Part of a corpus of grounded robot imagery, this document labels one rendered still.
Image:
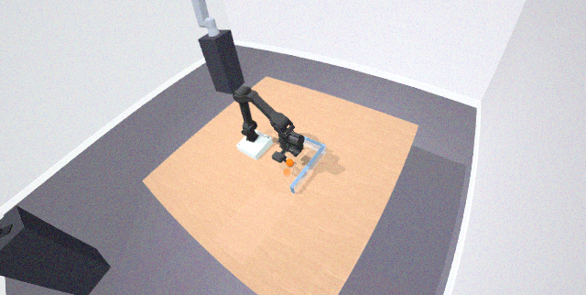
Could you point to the clear l-shaped low walls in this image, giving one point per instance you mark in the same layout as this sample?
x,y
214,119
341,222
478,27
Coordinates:
x,y
315,163

